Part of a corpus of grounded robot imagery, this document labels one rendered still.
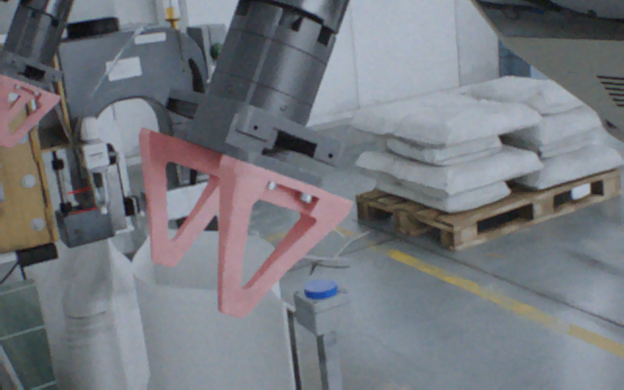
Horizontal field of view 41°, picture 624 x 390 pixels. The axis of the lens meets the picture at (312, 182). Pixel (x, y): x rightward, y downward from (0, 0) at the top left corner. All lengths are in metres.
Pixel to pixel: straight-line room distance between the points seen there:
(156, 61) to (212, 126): 1.00
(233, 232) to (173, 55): 1.04
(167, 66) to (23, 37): 0.46
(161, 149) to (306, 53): 0.11
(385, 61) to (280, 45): 6.11
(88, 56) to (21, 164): 0.20
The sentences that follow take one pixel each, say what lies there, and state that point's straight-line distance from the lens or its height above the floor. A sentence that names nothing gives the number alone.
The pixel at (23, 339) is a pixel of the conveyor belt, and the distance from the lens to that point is 2.77.
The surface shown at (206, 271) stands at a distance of 1.31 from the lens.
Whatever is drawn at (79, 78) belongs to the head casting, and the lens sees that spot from 1.38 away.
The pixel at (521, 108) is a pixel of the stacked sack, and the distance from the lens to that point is 4.24.
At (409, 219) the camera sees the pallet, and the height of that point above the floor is 0.09.
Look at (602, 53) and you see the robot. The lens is 1.06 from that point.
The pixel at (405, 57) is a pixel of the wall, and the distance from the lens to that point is 6.64.
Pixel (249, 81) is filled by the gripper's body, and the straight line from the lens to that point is 0.43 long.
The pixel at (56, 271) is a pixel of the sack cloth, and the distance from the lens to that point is 1.85.
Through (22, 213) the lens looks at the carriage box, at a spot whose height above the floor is 1.08.
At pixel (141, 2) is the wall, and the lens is 5.65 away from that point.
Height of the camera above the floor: 1.42
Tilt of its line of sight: 15 degrees down
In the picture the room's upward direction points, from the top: 6 degrees counter-clockwise
